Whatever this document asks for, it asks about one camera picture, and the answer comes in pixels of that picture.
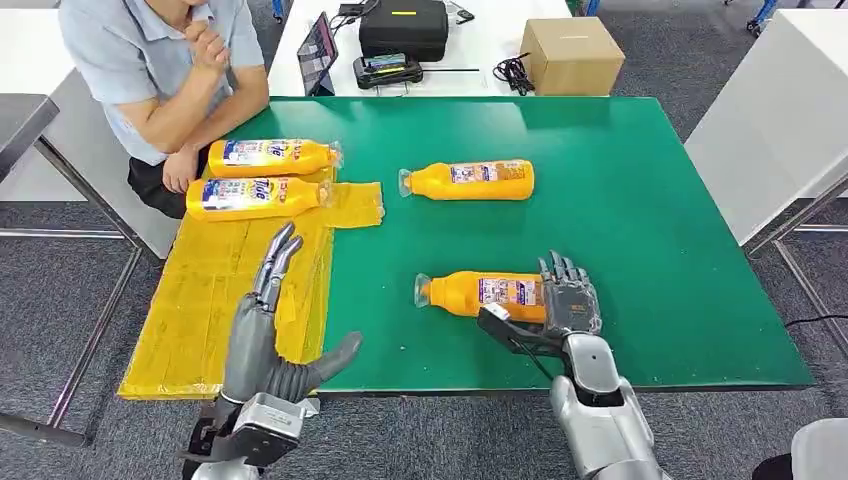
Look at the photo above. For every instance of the black carrying case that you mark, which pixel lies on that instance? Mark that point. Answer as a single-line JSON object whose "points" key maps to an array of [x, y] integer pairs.
{"points": [[404, 33]]}

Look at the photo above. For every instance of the white table with equipment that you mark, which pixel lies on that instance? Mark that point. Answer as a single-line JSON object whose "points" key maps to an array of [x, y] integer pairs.
{"points": [[477, 46]]}

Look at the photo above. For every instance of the person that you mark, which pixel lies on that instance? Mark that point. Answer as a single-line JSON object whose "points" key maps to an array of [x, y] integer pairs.
{"points": [[132, 53]]}

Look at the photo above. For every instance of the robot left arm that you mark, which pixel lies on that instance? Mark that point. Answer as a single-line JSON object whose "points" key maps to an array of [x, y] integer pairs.
{"points": [[265, 417]]}

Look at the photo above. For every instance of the grey table with metal legs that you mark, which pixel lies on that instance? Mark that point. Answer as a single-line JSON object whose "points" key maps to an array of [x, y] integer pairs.
{"points": [[23, 122]]}

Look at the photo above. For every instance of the empty white table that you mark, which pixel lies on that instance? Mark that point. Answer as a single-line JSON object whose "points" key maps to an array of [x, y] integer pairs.
{"points": [[762, 132]]}

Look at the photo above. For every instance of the person's left hand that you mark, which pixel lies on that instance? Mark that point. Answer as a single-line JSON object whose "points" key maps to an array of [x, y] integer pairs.
{"points": [[179, 172]]}

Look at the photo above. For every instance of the white table beside person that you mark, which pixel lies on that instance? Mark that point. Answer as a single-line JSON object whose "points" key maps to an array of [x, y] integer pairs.
{"points": [[33, 60]]}

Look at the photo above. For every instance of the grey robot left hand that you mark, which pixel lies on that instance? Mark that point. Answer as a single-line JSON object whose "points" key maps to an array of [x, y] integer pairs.
{"points": [[252, 351]]}

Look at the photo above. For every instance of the green table mat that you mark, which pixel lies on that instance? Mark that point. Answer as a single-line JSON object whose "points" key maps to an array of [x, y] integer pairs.
{"points": [[629, 232]]}

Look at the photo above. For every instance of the person's hand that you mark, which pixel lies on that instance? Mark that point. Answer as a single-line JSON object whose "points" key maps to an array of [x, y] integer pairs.
{"points": [[206, 46], [179, 172]]}

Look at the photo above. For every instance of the robot lower body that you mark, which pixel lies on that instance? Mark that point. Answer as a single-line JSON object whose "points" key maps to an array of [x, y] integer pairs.
{"points": [[821, 450]]}

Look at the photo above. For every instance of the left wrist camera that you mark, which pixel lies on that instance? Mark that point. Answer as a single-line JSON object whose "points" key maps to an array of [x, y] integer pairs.
{"points": [[205, 437]]}

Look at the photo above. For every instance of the brown cardboard box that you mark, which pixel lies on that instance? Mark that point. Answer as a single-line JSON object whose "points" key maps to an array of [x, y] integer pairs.
{"points": [[570, 56]]}

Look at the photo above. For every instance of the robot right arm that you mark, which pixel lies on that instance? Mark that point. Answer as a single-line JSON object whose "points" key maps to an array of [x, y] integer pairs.
{"points": [[596, 424]]}

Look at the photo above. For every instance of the person's right hand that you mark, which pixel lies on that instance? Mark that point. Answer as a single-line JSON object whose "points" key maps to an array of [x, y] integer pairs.
{"points": [[206, 46]]}

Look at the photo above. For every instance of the yellow plastic sheet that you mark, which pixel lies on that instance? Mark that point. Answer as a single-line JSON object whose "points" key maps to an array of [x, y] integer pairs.
{"points": [[199, 298]]}

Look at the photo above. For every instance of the blue metal rack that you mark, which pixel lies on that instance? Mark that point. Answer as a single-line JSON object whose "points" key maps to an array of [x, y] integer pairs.
{"points": [[591, 6]]}

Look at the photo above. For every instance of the orange detergent bottle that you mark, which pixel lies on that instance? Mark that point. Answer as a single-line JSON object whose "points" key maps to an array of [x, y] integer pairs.
{"points": [[291, 166], [295, 202], [457, 295], [437, 185]]}

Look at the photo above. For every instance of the black handheld controller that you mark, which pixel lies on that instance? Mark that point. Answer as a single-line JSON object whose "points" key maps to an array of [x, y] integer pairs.
{"points": [[387, 71]]}

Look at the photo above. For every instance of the tablet on stand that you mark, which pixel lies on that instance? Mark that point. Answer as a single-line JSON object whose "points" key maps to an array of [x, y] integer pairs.
{"points": [[318, 53]]}

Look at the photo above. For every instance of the thin black rod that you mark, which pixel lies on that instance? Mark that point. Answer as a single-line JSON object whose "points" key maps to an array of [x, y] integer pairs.
{"points": [[450, 69]]}

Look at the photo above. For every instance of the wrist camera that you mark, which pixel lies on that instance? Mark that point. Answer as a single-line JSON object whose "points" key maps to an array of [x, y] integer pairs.
{"points": [[205, 437], [513, 334]]}

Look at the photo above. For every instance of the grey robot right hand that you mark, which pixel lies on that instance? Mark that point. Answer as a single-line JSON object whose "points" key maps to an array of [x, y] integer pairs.
{"points": [[571, 305]]}

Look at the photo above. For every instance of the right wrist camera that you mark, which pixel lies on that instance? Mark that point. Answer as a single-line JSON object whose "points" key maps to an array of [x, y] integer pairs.
{"points": [[513, 334]]}

